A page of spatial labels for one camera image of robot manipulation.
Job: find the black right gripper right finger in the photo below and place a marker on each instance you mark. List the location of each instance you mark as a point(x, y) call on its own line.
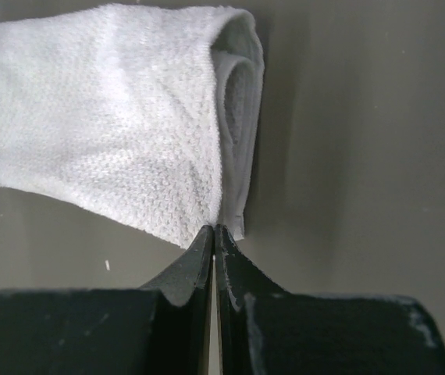
point(265, 329)

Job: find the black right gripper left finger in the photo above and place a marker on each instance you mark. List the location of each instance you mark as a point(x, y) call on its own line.
point(161, 327)

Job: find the white grey cloth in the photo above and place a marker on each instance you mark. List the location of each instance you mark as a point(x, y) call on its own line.
point(144, 115)

